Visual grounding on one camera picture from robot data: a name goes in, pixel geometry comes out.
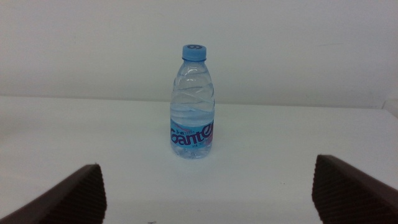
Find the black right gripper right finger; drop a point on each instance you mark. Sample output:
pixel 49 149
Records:
pixel 348 193

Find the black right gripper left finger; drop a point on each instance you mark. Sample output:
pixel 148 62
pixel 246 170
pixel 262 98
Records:
pixel 71 199

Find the clear water bottle blue cap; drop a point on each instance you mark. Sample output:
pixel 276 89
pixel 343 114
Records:
pixel 191 102

